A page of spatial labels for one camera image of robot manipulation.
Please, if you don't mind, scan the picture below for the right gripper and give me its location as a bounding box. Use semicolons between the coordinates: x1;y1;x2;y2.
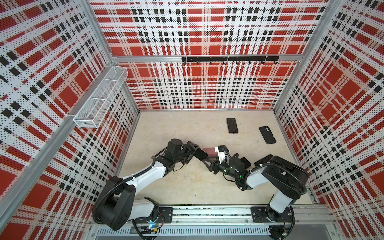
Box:
202;156;238;180

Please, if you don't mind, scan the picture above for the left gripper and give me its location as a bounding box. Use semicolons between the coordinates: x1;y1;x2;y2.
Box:
173;141;199;165

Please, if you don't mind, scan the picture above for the pink case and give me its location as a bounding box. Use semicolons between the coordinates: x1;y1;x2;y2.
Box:
202;147;218;158

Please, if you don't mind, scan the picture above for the black phone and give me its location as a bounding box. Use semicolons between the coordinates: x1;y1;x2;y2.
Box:
194;148;208;162
241;157;252;169
227;118;239;134

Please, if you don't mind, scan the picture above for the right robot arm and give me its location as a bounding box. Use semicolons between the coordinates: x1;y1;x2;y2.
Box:
194;146;309;223

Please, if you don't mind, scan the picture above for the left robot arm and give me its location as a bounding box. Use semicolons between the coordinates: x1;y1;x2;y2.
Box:
92;139;199;231

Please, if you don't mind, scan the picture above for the black textured phone case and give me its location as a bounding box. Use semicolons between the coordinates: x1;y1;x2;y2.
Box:
254;155;273;167

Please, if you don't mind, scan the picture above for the black phone case far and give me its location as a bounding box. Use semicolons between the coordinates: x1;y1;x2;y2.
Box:
259;126;277;145

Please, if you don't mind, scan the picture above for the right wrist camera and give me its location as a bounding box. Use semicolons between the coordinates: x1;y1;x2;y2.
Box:
218;154;228;164

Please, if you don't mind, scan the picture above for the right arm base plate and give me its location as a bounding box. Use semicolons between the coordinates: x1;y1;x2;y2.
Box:
251;206;293;224

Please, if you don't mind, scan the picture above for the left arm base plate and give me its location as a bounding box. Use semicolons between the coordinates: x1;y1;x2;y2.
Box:
135;207;174;224

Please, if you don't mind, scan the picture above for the white wire mesh basket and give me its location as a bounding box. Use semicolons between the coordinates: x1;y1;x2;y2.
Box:
74;66;128;129

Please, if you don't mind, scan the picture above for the black hook rail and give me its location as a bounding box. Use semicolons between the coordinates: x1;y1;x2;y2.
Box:
181;56;280;63

